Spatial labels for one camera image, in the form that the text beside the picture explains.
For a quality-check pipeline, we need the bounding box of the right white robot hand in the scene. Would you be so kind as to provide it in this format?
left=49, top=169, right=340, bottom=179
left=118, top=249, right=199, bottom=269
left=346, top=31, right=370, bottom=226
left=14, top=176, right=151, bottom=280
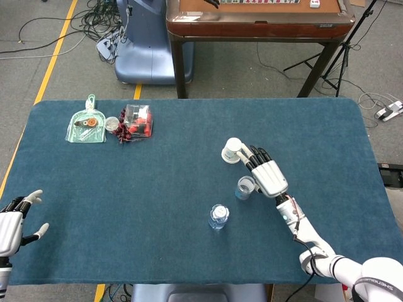
left=236, top=143, right=289, bottom=199

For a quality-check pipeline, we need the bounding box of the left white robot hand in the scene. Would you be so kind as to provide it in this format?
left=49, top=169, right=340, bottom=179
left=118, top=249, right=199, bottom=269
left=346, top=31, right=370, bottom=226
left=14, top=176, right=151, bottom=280
left=0, top=189, right=50, bottom=258

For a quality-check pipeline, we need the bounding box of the transparent cup with blue label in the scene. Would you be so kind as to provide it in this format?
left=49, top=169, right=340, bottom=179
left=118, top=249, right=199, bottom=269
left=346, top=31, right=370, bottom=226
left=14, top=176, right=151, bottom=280
left=235, top=176, right=256, bottom=201

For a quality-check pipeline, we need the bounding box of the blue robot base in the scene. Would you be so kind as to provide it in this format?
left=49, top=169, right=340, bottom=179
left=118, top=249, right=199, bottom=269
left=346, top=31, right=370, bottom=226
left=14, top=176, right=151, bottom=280
left=115, top=0, right=195, bottom=85

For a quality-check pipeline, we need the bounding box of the white printed paper cup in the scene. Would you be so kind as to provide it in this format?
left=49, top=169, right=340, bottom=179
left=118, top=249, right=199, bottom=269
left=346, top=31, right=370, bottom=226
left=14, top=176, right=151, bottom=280
left=221, top=137, right=244, bottom=164

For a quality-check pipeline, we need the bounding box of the row of face-up mahjong tiles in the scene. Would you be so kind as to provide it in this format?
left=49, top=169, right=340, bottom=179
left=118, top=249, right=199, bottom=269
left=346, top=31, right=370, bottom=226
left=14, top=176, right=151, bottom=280
left=220, top=0, right=300, bottom=4

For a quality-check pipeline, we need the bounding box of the wooden mahjong table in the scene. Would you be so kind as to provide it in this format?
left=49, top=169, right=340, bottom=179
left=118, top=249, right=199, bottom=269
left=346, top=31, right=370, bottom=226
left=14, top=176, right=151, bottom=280
left=166, top=0, right=356, bottom=99

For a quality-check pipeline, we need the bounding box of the clear plastic water bottle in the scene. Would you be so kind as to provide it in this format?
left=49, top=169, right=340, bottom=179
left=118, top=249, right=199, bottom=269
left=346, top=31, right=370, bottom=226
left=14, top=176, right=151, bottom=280
left=208, top=203, right=230, bottom=231

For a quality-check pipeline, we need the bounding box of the blue tablecloth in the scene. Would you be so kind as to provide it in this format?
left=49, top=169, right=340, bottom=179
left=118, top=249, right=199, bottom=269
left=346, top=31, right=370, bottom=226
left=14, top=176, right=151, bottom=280
left=0, top=98, right=398, bottom=286

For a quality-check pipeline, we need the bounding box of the white power strip with plugs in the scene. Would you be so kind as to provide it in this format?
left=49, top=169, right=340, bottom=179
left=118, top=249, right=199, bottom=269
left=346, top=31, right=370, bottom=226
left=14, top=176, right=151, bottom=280
left=96, top=30, right=122, bottom=60

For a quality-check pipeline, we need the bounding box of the black floor box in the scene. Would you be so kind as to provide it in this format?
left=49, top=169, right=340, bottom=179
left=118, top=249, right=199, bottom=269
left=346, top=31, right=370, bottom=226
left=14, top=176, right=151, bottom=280
left=377, top=162, right=403, bottom=188

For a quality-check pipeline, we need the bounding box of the green dustpan in plastic bag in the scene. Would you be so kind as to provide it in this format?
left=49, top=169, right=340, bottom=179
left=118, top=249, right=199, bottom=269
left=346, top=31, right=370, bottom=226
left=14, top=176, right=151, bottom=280
left=65, top=93, right=107, bottom=144

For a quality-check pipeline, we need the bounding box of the grey blue robot chassis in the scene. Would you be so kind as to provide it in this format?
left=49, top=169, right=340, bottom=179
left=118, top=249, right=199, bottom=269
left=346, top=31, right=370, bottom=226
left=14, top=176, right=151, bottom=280
left=130, top=284, right=268, bottom=302

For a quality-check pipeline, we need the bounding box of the black tripod stand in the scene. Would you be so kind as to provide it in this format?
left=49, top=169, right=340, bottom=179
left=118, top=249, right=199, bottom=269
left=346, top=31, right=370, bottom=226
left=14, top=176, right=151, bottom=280
left=283, top=0, right=378, bottom=98

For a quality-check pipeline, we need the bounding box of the clear box with red items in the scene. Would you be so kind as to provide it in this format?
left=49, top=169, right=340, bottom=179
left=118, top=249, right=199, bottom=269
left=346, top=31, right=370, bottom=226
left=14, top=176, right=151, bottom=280
left=123, top=104, right=154, bottom=141

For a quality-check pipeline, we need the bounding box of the bunch of dark red grapes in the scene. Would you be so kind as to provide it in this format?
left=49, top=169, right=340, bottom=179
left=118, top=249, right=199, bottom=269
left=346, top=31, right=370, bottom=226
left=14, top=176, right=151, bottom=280
left=113, top=107, right=133, bottom=145

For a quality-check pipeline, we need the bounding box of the black cable bundle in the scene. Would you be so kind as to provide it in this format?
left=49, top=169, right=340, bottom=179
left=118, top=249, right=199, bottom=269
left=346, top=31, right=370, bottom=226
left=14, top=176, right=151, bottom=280
left=71, top=0, right=127, bottom=42

